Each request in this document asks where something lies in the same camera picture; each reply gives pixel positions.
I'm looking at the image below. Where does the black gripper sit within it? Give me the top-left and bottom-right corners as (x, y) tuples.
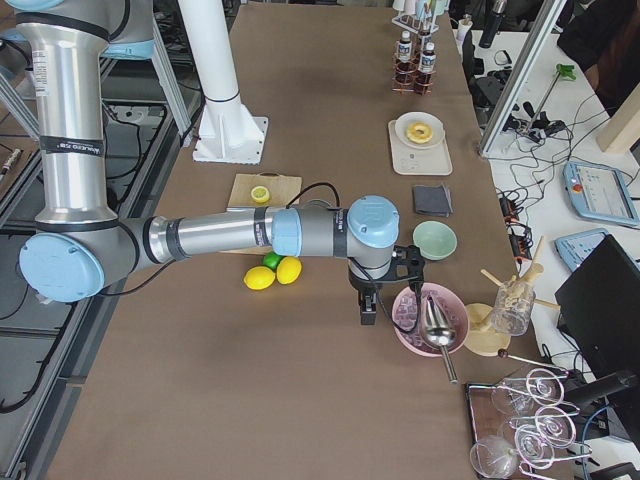
(348, 245), (425, 326)

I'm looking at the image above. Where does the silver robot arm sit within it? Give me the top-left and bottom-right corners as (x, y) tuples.
(13, 1), (424, 325)

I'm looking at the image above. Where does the cream serving tray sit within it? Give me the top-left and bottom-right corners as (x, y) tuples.
(388, 120), (453, 176)

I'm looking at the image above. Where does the wine glass rack tray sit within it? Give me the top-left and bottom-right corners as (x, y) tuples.
(465, 367), (592, 479)

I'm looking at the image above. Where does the tea bottle in rack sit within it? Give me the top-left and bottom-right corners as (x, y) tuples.
(416, 42), (436, 93)
(395, 30), (413, 74)

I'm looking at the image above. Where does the pink bowl with ice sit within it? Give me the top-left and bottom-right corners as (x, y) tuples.
(392, 282), (469, 358)

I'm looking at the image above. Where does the metal ice scoop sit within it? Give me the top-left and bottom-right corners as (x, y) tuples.
(420, 295), (458, 384)

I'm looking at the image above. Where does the yellow lemon near lime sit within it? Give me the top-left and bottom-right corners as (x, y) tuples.
(276, 256), (302, 285)

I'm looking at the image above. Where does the mint green bowl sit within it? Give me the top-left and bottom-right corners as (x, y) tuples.
(413, 221), (458, 261)

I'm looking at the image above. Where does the green lime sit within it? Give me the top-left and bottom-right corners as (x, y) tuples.
(262, 251), (283, 271)

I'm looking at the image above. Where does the yellow lemon outer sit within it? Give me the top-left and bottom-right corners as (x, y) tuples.
(243, 265), (276, 291)

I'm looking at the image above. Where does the grey folded cloth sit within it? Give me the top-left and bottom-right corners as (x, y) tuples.
(412, 184), (453, 217)

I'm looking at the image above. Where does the round wooden coaster stand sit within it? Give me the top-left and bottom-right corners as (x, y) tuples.
(464, 303), (511, 357)

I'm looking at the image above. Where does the wooden cutting board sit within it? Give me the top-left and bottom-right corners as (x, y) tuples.
(227, 173), (302, 207)

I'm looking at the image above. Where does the glass jar with sticks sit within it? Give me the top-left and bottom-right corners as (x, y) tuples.
(481, 236), (560, 336)

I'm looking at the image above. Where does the half lemon slice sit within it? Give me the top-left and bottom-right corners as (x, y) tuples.
(250, 185), (271, 204)

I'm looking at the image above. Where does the glazed donut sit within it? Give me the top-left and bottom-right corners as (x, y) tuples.
(405, 122), (433, 145)

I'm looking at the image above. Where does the white plate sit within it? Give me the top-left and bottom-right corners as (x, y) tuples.
(393, 112), (445, 150)

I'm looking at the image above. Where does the blue teach pendant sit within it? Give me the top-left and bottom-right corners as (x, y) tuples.
(554, 228), (609, 272)
(563, 161), (639, 227)

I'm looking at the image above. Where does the black monitor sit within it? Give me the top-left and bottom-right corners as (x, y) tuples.
(555, 235), (639, 377)

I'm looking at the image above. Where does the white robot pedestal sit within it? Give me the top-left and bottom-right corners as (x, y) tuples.
(179, 0), (268, 165)

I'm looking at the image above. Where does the copper wire bottle rack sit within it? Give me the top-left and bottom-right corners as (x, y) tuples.
(391, 42), (436, 95)

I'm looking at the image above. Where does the aluminium frame post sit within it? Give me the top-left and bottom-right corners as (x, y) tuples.
(478, 0), (566, 158)

